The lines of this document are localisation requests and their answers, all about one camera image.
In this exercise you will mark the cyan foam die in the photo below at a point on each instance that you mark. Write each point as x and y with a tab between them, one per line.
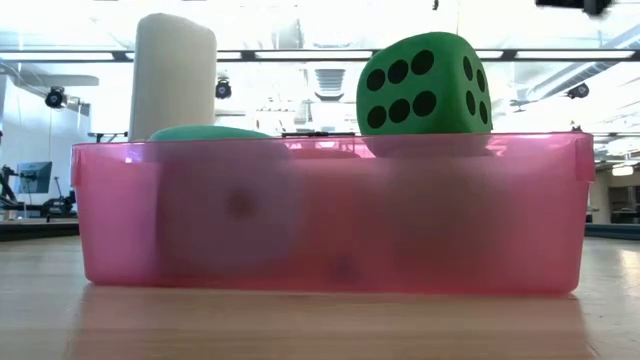
210	133

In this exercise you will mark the ceiling air vent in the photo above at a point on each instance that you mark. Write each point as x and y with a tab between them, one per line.
330	82

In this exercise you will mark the black ceiling spotlight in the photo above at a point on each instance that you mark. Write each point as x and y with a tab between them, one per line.
578	91
56	97
223	89

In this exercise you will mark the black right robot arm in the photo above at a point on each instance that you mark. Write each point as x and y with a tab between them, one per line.
575	4

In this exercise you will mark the green foam die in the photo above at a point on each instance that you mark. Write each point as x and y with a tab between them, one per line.
425	85

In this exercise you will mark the grey computer monitor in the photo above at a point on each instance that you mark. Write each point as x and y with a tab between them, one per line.
34	177

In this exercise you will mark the pink plastic bin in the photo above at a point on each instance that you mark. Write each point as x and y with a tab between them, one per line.
325	225

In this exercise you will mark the white shade table lamp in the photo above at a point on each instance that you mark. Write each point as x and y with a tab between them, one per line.
172	75

